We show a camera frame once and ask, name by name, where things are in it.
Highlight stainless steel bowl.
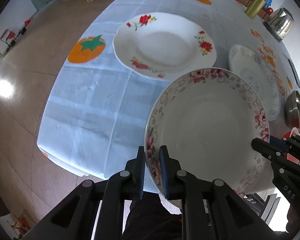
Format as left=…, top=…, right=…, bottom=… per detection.
left=285, top=90, right=300, bottom=133

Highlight white plate pink floral rim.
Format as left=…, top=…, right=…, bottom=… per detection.
left=144, top=68, right=270, bottom=197

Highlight white plate blue pattern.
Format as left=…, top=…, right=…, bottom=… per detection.
left=228, top=44, right=281, bottom=121

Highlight white plate red flowers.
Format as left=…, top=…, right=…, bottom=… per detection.
left=113, top=12, right=217, bottom=81

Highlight person's right hand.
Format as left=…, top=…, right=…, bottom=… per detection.
left=286, top=205, right=300, bottom=239

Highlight light blue persimmon tablecloth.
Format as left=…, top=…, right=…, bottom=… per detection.
left=37, top=0, right=298, bottom=181

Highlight black smartphone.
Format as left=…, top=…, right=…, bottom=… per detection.
left=288, top=59, right=300, bottom=88

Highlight stainless electric kettle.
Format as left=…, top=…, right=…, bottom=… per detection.
left=263, top=7, right=295, bottom=42

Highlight small red pot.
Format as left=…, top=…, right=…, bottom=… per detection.
left=267, top=8, right=274, bottom=14

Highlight green thermos bottle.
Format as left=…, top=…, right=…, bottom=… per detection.
left=245, top=0, right=267, bottom=19

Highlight blue thermos jug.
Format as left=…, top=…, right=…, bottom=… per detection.
left=266, top=0, right=272, bottom=6

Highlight red folding chair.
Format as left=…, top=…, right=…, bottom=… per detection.
left=0, top=29, right=17, bottom=47

